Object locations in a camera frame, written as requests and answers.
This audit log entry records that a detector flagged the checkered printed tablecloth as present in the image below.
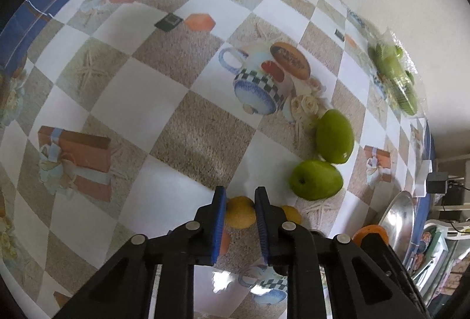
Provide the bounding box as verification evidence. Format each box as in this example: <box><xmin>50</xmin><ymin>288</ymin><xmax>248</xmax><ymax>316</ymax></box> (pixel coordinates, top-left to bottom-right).
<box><xmin>0</xmin><ymin>0</ymin><xmax>436</xmax><ymax>319</ymax></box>

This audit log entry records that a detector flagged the silver metal bowl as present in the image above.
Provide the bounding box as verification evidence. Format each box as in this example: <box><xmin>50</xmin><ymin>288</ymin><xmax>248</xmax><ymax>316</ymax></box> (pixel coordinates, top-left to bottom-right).
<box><xmin>378</xmin><ymin>190</ymin><xmax>415</xmax><ymax>264</ymax></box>

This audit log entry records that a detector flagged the green mango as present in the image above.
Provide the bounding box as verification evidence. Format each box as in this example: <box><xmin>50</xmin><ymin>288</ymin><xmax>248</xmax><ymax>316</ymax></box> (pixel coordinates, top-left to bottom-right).
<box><xmin>316</xmin><ymin>109</ymin><xmax>355</xmax><ymax>164</ymax></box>
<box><xmin>289</xmin><ymin>159</ymin><xmax>344</xmax><ymax>201</ymax></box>

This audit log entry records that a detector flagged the orange tangerine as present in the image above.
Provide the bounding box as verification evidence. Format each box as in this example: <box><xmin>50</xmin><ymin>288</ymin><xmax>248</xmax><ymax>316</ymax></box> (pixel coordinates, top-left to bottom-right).
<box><xmin>352</xmin><ymin>224</ymin><xmax>390</xmax><ymax>244</ymax></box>

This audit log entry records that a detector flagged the clear plastic container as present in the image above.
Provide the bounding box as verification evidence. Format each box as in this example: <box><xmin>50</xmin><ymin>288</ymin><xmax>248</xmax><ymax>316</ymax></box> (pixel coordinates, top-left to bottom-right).
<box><xmin>367</xmin><ymin>29</ymin><xmax>428</xmax><ymax>117</ymax></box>

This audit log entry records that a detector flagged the black power adapter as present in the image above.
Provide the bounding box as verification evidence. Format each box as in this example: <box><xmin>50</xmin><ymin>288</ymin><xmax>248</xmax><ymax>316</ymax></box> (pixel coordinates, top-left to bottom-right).
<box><xmin>426</xmin><ymin>172</ymin><xmax>449</xmax><ymax>193</ymax></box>

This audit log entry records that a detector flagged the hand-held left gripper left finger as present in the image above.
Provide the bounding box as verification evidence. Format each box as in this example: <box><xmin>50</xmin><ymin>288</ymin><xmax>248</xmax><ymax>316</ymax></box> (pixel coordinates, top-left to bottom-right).
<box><xmin>55</xmin><ymin>187</ymin><xmax>226</xmax><ymax>319</ymax></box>

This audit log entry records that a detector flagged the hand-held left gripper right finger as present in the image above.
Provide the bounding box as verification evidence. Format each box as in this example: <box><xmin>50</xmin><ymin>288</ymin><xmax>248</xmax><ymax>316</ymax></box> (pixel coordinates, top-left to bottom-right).
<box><xmin>256</xmin><ymin>187</ymin><xmax>430</xmax><ymax>319</ymax></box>

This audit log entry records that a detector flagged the yellow lemon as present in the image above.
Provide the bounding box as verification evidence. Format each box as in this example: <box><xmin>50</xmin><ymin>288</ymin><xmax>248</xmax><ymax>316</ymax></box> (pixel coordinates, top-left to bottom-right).
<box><xmin>281</xmin><ymin>205</ymin><xmax>302</xmax><ymax>226</ymax></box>
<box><xmin>226</xmin><ymin>196</ymin><xmax>256</xmax><ymax>229</ymax></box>

